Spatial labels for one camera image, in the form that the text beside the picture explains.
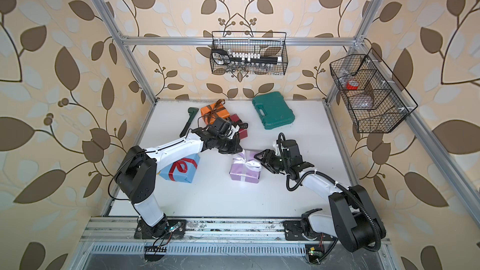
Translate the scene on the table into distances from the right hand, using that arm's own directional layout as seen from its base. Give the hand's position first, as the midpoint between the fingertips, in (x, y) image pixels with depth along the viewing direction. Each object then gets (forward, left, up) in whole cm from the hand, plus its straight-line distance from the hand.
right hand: (257, 159), depth 85 cm
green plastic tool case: (+34, -12, -4) cm, 36 cm away
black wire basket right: (+11, -48, +25) cm, 55 cm away
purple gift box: (-5, +10, -1) cm, 11 cm away
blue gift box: (-7, +33, -2) cm, 34 cm away
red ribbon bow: (-2, +34, +1) cm, 34 cm away
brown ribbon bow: (+30, +23, 0) cm, 38 cm away
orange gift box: (+31, +18, -1) cm, 36 cm away
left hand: (+5, +7, +4) cm, 9 cm away
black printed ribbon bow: (+22, +7, -1) cm, 23 cm away
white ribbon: (0, +6, -1) cm, 6 cm away
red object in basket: (+22, -43, +24) cm, 54 cm away
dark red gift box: (+17, +6, -1) cm, 18 cm away
